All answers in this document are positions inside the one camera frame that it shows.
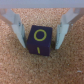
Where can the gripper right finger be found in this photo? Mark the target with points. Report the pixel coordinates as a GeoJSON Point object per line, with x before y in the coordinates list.
{"type": "Point", "coordinates": [64, 30]}

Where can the purple block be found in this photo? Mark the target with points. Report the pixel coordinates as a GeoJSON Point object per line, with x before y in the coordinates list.
{"type": "Point", "coordinates": [38, 39]}

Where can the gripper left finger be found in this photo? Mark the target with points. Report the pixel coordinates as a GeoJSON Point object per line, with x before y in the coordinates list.
{"type": "Point", "coordinates": [16, 27]}

